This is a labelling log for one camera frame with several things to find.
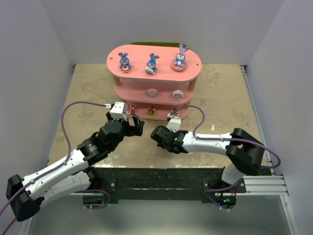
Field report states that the red pink cake toy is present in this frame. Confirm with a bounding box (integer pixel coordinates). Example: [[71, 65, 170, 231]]
[[126, 104, 135, 116]]

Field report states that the round pink flower toy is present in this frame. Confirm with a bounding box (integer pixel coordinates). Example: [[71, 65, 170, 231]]
[[147, 106, 157, 118]]

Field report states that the red white strawberry toy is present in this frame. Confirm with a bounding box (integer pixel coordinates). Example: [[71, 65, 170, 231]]
[[169, 108, 179, 116]]

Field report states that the pink pig toy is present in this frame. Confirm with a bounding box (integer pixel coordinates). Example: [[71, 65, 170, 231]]
[[146, 88, 158, 98]]

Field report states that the pink white toy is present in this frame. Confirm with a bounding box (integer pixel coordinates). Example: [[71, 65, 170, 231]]
[[172, 90, 184, 101]]

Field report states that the purple bunny with bottle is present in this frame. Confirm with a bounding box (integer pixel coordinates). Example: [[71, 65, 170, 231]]
[[145, 53, 159, 75]]

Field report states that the purple bunny with cupcake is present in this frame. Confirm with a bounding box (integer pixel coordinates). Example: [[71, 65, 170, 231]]
[[118, 52, 132, 73]]

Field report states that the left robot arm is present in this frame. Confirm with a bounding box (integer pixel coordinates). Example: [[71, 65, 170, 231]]
[[6, 113, 145, 222]]

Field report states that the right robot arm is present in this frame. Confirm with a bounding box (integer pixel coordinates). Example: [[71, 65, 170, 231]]
[[150, 126, 264, 185]]

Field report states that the pink three-tier shelf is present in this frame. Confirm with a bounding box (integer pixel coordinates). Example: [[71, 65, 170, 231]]
[[107, 45, 201, 120]]

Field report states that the green board behind shelf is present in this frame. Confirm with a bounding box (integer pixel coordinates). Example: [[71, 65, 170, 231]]
[[132, 42, 179, 47]]

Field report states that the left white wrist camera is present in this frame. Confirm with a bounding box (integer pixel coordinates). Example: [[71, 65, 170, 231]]
[[105, 102, 128, 121]]

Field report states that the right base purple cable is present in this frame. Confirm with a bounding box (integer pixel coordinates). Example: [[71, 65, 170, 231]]
[[203, 178, 245, 212]]

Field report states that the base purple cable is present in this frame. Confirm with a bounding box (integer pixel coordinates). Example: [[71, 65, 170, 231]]
[[83, 189, 111, 211], [203, 178, 245, 212]]

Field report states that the black base frame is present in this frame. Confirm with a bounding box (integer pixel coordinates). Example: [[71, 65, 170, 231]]
[[72, 167, 272, 205]]

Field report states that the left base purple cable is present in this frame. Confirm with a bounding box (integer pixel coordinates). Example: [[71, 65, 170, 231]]
[[83, 189, 111, 211]]

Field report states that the aluminium rail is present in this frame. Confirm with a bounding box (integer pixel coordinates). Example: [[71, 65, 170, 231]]
[[235, 176, 288, 196]]

